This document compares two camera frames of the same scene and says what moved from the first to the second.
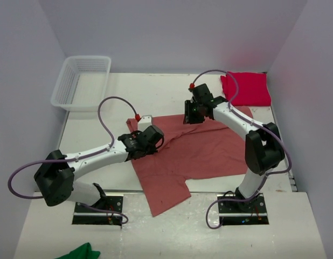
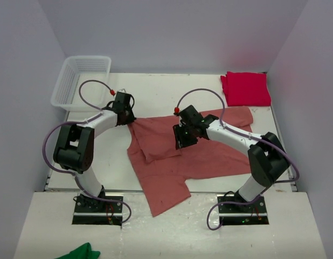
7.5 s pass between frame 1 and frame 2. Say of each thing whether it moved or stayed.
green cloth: stayed
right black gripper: moved
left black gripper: moved
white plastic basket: stayed
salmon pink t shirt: stayed
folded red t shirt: stayed
